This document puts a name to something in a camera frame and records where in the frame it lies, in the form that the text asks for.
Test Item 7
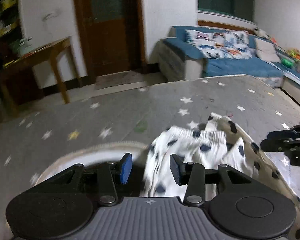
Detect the grey door mat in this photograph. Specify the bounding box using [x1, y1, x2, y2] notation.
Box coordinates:
[95, 71, 144, 90]

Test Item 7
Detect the blue corner sofa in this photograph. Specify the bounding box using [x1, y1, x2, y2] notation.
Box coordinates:
[157, 26, 300, 105]

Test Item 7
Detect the glass pitcher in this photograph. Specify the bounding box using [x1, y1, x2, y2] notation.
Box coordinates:
[11, 36, 32, 57]

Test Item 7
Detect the wooden side table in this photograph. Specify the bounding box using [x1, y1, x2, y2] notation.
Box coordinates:
[0, 36, 83, 112]

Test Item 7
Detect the white navy polka-dot garment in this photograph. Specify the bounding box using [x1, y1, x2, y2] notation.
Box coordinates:
[140, 113, 300, 239]

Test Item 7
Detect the butterfly print cushion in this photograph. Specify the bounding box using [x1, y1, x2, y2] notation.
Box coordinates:
[186, 30, 252, 60]

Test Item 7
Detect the brown wooden door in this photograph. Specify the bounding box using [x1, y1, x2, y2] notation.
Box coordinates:
[74, 0, 147, 82]

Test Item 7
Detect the beige throw pillow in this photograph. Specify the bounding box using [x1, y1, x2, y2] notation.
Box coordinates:
[255, 38, 281, 62]

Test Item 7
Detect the colourful toy pile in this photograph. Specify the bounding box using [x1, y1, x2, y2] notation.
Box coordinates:
[287, 48, 300, 61]

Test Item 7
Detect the panda plush toy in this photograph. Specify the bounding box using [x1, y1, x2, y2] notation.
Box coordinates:
[254, 28, 270, 39]

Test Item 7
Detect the round black induction cooktop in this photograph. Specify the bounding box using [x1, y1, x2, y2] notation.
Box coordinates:
[31, 141, 148, 186]

